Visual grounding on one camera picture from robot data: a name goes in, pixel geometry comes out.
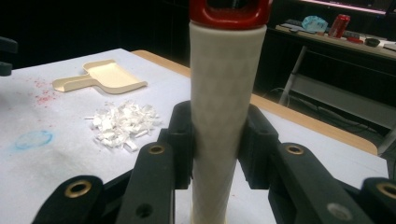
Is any white frame desk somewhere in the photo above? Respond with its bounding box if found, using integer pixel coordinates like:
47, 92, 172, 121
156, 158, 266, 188
275, 23, 396, 157

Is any red drink can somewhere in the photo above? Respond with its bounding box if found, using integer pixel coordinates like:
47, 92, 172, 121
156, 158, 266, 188
327, 13, 351, 39

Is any pile of white paper scraps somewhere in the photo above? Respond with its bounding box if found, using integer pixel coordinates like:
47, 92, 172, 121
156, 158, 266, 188
84, 100, 163, 153

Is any grey metal floor rail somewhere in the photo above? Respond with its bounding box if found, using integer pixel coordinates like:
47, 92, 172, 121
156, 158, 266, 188
377, 123, 396, 157

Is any beige plastic dustpan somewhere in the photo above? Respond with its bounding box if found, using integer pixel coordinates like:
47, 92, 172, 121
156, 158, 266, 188
51, 59, 149, 95

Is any small black bowl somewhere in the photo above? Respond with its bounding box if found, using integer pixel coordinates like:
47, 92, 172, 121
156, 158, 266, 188
363, 36, 381, 48

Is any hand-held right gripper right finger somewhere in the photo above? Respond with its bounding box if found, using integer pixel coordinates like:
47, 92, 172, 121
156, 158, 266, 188
237, 104, 279, 190

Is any white hand brush red cap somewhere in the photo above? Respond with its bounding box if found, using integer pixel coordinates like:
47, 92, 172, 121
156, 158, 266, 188
188, 0, 274, 224

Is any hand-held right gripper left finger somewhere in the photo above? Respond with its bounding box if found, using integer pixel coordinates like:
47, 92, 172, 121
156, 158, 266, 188
157, 100, 195, 190

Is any light blue plastic bag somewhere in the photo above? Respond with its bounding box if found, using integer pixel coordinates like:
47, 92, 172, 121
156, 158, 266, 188
301, 15, 329, 34

